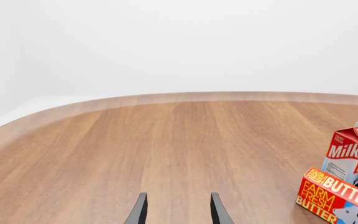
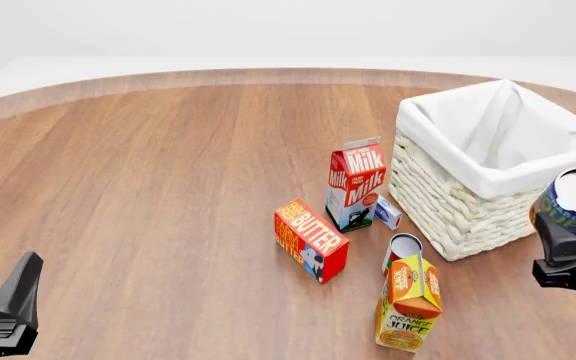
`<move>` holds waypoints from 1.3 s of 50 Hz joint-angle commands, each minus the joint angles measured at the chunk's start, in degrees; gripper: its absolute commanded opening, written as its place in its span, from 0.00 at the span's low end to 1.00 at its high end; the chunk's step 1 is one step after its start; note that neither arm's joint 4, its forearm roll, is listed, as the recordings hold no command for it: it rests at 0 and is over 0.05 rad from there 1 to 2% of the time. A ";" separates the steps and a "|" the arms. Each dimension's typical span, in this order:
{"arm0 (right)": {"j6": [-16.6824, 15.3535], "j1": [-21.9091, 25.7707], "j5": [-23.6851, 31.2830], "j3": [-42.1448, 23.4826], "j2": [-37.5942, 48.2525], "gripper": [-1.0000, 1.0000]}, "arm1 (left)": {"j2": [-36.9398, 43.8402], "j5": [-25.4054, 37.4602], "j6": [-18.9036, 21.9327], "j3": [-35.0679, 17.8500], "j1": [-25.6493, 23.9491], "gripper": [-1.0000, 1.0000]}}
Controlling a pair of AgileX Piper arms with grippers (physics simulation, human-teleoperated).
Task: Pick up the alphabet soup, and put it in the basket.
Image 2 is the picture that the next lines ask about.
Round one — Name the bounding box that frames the red tin with white lid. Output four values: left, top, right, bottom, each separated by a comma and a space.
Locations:
381, 232, 424, 279

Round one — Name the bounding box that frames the small blue and white box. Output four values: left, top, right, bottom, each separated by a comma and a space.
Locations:
373, 198, 403, 231

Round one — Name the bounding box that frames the orange juice carton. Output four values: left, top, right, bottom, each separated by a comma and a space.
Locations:
375, 253, 443, 354

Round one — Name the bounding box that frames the blue alphabet soup can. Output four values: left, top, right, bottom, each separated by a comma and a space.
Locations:
529, 167, 576, 237

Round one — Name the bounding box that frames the red and white milk carton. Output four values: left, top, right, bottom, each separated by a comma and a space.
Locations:
324, 135, 387, 234

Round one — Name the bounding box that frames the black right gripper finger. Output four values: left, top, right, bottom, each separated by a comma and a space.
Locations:
528, 206, 576, 268

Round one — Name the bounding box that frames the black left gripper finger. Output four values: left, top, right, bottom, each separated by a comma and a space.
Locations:
0, 250, 45, 332

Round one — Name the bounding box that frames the white woven basket with liner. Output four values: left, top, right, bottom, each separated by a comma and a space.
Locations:
387, 78, 576, 263

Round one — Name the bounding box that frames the red and orange butter box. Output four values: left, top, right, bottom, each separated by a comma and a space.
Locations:
273, 197, 350, 285

